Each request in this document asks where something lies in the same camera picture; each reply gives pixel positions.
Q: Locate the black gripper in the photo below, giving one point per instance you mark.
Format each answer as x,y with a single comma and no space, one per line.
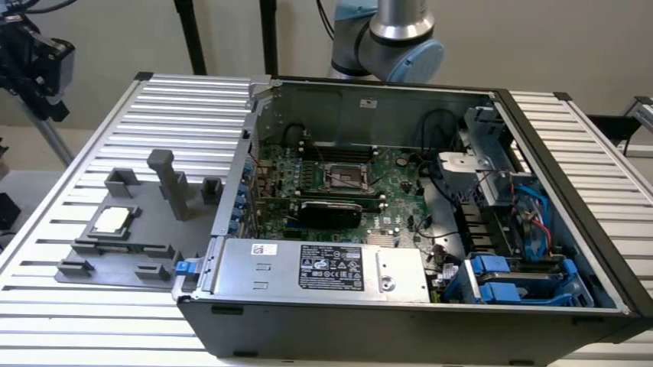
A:
34,65

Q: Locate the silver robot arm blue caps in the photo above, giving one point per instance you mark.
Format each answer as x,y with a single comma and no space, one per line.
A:
403,34

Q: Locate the silver square CPU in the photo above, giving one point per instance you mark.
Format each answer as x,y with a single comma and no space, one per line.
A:
115,219

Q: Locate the silver metal pole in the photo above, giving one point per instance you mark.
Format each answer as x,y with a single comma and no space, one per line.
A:
50,139

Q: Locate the black stand pole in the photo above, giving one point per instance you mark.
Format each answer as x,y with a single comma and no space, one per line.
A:
268,34
191,34

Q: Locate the black box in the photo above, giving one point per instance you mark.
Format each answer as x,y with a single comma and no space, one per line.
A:
6,212

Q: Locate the grey parts rack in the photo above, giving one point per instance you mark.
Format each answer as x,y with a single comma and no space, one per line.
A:
168,214

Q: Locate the green RAM stick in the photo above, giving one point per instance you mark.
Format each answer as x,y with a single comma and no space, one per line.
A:
119,249

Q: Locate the blue case latch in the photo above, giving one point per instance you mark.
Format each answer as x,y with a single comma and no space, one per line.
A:
185,267

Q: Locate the black RAM slots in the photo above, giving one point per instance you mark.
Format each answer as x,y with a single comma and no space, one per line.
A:
336,153

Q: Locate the black graphics card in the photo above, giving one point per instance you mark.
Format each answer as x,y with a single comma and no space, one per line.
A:
331,214

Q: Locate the silver power supply unit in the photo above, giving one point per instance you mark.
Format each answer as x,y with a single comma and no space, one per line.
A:
285,271

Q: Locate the green motherboard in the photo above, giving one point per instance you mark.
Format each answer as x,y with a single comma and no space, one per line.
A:
395,199

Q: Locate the silver metal drive cage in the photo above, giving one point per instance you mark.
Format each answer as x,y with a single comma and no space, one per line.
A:
476,164

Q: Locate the black open PC case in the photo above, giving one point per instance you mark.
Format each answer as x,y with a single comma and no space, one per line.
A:
356,329

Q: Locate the blue disk bay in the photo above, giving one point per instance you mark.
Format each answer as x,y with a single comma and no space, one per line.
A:
496,281

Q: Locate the CPU socket metal frame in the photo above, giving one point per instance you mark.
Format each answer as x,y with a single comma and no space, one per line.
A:
347,176

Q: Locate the aluminium profile rail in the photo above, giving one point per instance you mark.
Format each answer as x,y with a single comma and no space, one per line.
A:
639,112

